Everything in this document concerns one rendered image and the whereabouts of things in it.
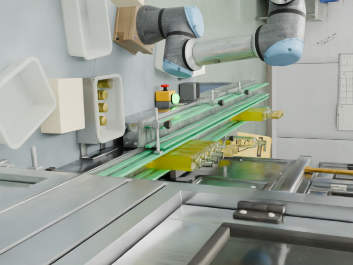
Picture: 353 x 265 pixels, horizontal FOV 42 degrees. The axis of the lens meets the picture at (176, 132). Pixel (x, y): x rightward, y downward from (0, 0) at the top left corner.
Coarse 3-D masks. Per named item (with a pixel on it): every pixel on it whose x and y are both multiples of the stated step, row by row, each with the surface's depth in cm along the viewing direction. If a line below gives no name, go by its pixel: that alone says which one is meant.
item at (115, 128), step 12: (96, 84) 148; (120, 84) 162; (96, 96) 148; (108, 96) 164; (120, 96) 163; (96, 108) 148; (108, 108) 165; (120, 108) 164; (96, 120) 149; (108, 120) 166; (120, 120) 165; (108, 132) 163; (120, 132) 164
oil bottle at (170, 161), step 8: (168, 152) 173; (176, 152) 172; (160, 160) 170; (168, 160) 169; (176, 160) 167; (184, 160) 166; (192, 160) 165; (160, 168) 171; (168, 168) 170; (176, 168) 168; (184, 168) 167; (192, 168) 165
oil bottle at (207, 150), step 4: (176, 148) 180; (180, 148) 179; (184, 148) 178; (188, 148) 178; (192, 148) 177; (196, 148) 177; (200, 148) 177; (204, 148) 176; (208, 148) 177; (208, 152) 175
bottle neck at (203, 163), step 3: (201, 159) 166; (204, 159) 166; (201, 162) 165; (204, 162) 165; (207, 162) 164; (210, 162) 164; (213, 162) 166; (201, 165) 165; (204, 165) 165; (207, 165) 164; (210, 165) 164; (213, 165) 166
